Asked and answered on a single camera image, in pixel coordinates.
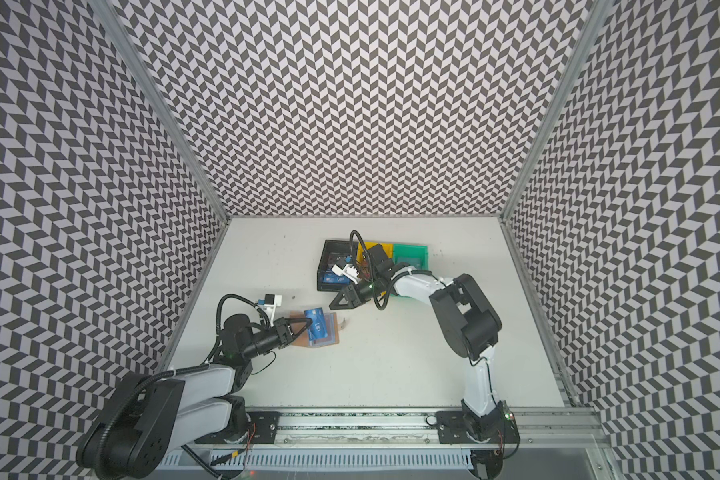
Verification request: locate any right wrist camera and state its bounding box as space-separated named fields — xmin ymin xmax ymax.
xmin=331 ymin=259 xmax=360 ymax=284

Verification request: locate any green plastic bin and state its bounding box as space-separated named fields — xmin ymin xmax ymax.
xmin=393 ymin=244 xmax=429 ymax=270

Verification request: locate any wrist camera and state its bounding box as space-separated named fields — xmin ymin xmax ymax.
xmin=331 ymin=259 xmax=360 ymax=284
xmin=257 ymin=294 xmax=282 ymax=310

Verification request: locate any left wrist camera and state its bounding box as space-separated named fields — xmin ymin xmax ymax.
xmin=257 ymin=294 xmax=282 ymax=310

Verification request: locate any blue card in black bin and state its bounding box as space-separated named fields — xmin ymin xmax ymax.
xmin=322 ymin=271 xmax=351 ymax=285

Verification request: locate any blue credit card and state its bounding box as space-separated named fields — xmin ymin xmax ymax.
xmin=304 ymin=307 xmax=328 ymax=341

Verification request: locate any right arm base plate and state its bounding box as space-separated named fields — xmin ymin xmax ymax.
xmin=435 ymin=408 xmax=520 ymax=444

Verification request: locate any yellow plastic bin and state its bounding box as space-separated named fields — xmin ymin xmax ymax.
xmin=355 ymin=242 xmax=394 ymax=268

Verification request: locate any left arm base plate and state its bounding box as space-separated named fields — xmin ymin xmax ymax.
xmin=208 ymin=410 xmax=281 ymax=445

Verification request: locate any black plastic bin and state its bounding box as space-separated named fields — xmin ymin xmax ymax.
xmin=316 ymin=239 xmax=357 ymax=292

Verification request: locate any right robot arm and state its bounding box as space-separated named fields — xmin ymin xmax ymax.
xmin=328 ymin=242 xmax=514 ymax=443

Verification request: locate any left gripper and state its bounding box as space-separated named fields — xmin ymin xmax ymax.
xmin=243 ymin=318 xmax=314 ymax=360

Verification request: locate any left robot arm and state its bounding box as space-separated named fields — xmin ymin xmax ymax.
xmin=76 ymin=314 xmax=313 ymax=479

